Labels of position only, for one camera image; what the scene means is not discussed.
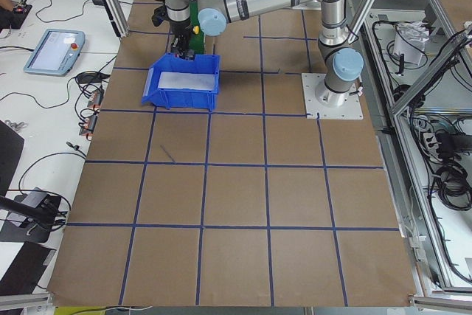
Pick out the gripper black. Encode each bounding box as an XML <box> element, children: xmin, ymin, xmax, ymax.
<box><xmin>170</xmin><ymin>19</ymin><xmax>192</xmax><ymax>59</ymax></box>

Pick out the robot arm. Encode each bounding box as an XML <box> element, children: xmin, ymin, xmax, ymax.
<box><xmin>151</xmin><ymin>0</ymin><xmax>364</xmax><ymax>108</ymax></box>

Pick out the green conveyor belt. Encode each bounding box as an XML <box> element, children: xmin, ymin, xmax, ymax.
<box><xmin>171</xmin><ymin>0</ymin><xmax>205</xmax><ymax>59</ymax></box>

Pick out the white foam pad left bin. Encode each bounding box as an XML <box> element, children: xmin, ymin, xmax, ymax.
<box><xmin>158</xmin><ymin>72</ymin><xmax>215</xmax><ymax>91</ymax></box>

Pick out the blue bin left side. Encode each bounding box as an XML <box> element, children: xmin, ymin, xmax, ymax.
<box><xmin>142</xmin><ymin>53</ymin><xmax>221</xmax><ymax>111</ymax></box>

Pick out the teach pendant near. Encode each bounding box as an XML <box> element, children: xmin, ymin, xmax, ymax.
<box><xmin>24</xmin><ymin>29</ymin><xmax>86</xmax><ymax>76</ymax></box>

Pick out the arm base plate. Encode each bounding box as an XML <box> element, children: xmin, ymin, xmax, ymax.
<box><xmin>292</xmin><ymin>0</ymin><xmax>322</xmax><ymax>11</ymax></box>
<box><xmin>302</xmin><ymin>73</ymin><xmax>364</xmax><ymax>120</ymax></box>

